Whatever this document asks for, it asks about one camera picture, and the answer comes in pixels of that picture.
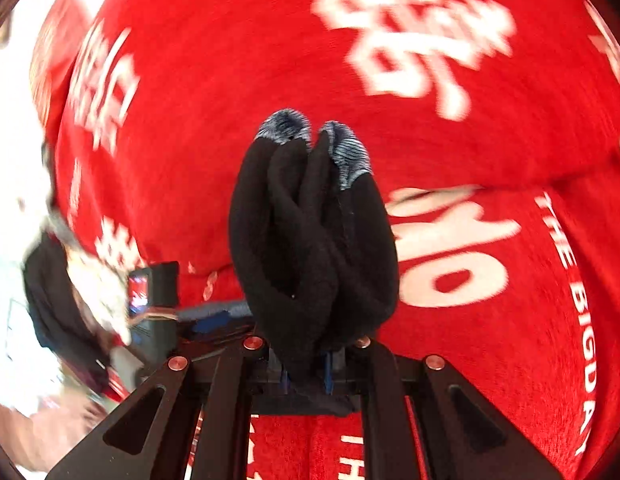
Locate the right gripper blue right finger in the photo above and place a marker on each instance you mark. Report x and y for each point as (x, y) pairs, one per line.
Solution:
(328, 372)

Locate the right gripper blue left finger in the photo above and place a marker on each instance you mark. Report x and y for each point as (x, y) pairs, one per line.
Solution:
(283, 380)

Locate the black pants with patterned trim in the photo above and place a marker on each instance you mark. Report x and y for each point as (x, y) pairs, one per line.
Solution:
(313, 250)

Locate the person's left hand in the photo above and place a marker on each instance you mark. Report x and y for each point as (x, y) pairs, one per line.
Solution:
(38, 442)

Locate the red wedding bed quilt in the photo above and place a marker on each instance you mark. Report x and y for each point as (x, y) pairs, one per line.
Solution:
(493, 128)

